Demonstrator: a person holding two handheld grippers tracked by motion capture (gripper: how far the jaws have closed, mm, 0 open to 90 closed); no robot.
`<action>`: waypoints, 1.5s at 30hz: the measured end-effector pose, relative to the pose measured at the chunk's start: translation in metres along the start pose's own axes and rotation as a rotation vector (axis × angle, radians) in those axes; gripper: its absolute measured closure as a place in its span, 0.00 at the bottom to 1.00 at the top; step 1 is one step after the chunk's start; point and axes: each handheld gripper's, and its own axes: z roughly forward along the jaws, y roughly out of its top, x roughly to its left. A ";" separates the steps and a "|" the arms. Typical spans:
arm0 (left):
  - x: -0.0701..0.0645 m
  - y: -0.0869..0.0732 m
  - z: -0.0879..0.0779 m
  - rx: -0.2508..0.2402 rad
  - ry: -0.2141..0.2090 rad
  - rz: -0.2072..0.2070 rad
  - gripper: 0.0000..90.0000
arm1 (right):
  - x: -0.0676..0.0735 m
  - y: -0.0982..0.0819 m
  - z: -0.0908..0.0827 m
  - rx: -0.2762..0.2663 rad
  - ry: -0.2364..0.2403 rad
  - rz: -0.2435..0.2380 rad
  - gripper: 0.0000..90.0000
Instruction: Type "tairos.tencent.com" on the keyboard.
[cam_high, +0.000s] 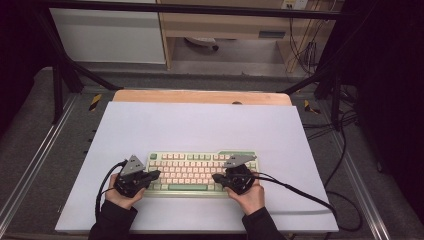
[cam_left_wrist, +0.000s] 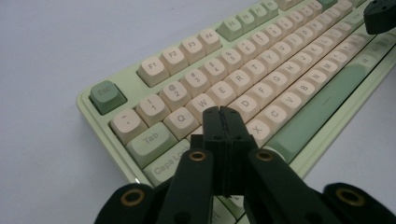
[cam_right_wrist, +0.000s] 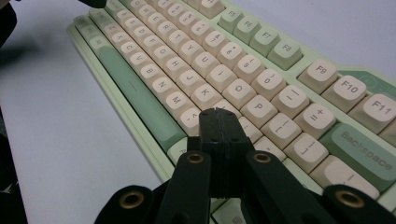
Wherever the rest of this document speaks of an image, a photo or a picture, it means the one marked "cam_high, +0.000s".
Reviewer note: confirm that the green and cream keyboard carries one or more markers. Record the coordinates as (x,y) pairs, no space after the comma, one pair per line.
(190,173)

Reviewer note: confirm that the yellow black tape strip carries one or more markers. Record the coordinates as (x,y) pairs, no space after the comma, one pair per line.
(95,102)
(310,107)

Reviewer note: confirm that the person's left hand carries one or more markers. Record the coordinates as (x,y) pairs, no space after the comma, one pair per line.
(123,200)

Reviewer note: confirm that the white board mat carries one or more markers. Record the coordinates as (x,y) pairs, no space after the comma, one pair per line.
(200,126)

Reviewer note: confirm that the black metal stand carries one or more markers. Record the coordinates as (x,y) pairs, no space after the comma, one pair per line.
(58,83)
(335,93)

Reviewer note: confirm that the white power strip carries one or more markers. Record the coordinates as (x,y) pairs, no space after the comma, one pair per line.
(295,4)

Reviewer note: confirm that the aluminium rail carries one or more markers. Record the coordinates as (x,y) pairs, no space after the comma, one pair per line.
(360,186)
(36,163)

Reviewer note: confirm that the person's right hand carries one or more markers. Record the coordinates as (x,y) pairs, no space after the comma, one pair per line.
(251,200)

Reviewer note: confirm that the black metal crossbar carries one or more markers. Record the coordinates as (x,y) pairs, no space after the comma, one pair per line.
(186,8)

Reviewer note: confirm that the light wooden desk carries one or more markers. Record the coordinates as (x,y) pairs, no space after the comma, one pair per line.
(226,25)

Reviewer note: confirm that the white cabinet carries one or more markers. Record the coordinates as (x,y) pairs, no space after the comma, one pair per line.
(106,36)

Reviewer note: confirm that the white chair base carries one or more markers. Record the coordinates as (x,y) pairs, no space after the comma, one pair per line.
(201,41)

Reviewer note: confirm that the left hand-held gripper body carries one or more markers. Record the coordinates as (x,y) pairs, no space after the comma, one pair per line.
(131,183)

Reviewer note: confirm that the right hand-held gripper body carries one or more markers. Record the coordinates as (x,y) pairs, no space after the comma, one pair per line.
(240,180)

